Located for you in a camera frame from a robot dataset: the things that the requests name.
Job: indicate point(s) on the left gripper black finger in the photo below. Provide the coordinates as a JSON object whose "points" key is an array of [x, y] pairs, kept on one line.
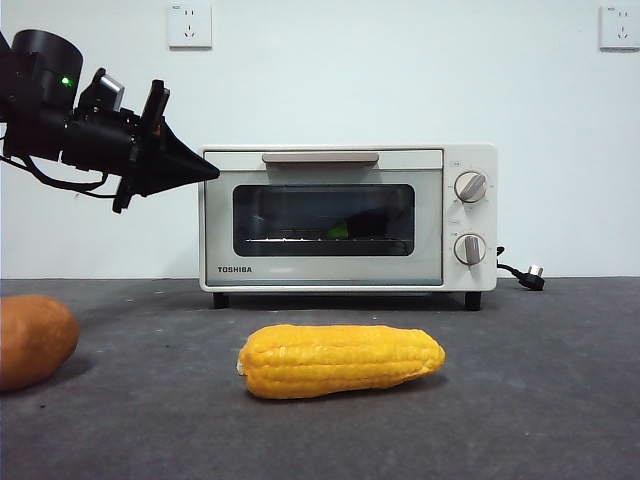
{"points": [[165, 181], [175, 155]]}

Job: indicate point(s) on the purple eggplant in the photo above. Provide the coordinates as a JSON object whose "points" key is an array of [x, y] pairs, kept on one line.
{"points": [[365, 224]]}

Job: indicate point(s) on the white oven knob, beige grip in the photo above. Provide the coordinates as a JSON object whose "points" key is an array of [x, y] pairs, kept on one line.
{"points": [[470, 249], [471, 186]]}

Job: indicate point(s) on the white toaster oven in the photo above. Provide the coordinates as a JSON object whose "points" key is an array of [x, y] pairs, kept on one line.
{"points": [[475, 220]]}

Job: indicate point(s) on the orange-brown sweet potato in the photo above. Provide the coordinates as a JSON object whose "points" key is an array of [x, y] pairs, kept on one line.
{"points": [[30, 340]]}

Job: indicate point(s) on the yellow corn cob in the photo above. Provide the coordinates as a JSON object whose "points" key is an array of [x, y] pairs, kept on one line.
{"points": [[340, 360]]}

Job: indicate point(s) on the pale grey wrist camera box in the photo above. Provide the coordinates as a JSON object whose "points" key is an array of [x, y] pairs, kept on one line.
{"points": [[107, 91]]}

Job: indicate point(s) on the white wall socket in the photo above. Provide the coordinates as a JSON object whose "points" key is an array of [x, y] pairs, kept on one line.
{"points": [[620, 27], [190, 26]]}

